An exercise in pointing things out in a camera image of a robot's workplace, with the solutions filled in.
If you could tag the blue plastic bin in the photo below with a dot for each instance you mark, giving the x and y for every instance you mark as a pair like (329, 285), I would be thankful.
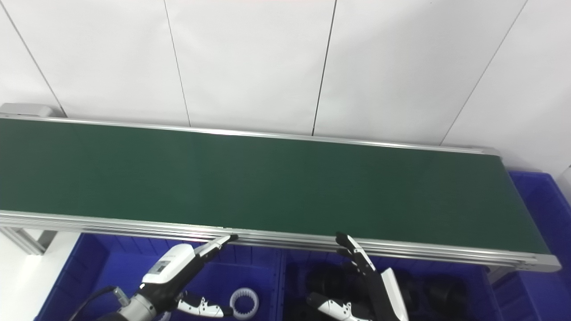
(303, 257)
(111, 267)
(544, 276)

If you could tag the aluminium conveyor leg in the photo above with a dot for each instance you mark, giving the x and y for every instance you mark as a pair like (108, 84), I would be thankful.
(26, 240)

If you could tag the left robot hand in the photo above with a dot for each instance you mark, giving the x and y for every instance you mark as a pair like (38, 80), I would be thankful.
(171, 265)

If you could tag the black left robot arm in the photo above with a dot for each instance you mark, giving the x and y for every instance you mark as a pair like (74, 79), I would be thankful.
(136, 310)

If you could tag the green conveyor belt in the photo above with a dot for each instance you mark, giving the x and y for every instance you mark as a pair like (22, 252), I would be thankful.
(401, 249)
(267, 187)

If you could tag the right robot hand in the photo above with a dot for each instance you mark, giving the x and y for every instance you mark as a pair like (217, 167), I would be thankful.
(392, 294)

